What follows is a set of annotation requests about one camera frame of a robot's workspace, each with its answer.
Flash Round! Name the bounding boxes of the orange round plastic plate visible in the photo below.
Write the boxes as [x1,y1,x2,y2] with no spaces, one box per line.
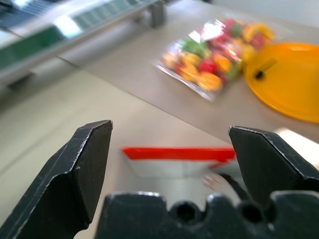
[243,42,319,124]

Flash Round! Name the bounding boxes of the clear bag of toy fruit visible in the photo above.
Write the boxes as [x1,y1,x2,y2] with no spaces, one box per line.
[155,18,276,102]

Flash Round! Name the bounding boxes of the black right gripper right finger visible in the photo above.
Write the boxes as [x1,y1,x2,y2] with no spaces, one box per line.
[228,125,319,207]

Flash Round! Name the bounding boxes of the green conveyor belt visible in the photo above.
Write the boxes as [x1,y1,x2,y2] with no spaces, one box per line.
[0,0,166,90]

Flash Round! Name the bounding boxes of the red and white shoebox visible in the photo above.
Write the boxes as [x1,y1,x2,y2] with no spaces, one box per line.
[120,146,244,186]

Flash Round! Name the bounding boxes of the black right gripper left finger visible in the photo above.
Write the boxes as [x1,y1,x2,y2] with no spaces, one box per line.
[0,119,113,239]

